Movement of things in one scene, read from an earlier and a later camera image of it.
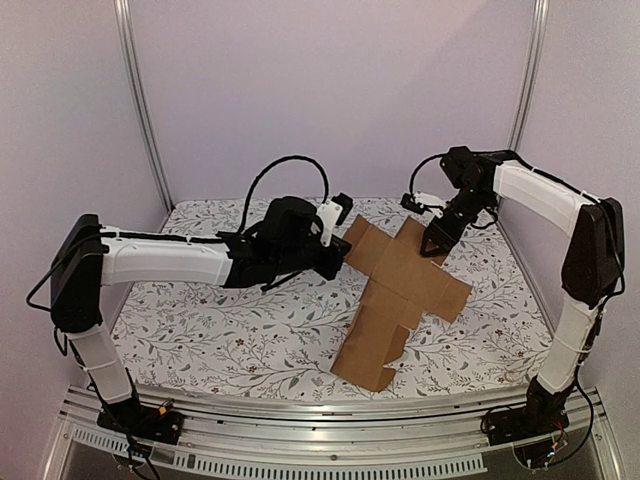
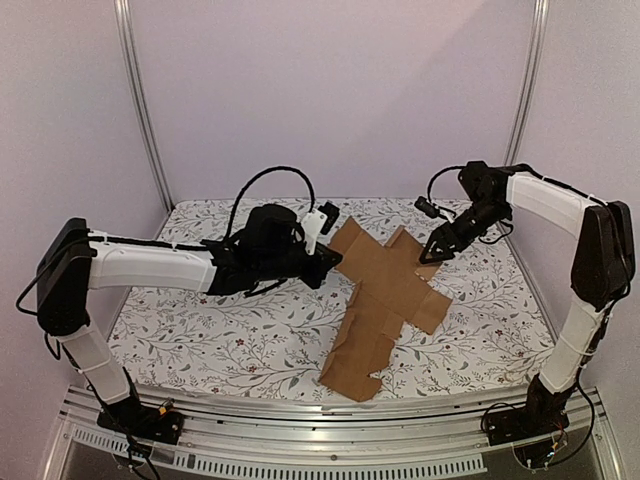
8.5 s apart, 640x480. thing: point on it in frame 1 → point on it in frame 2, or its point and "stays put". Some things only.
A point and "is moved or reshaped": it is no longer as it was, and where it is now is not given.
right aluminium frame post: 536,31 stays put
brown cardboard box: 403,283 is moved or reshaped
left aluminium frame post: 140,101 stays put
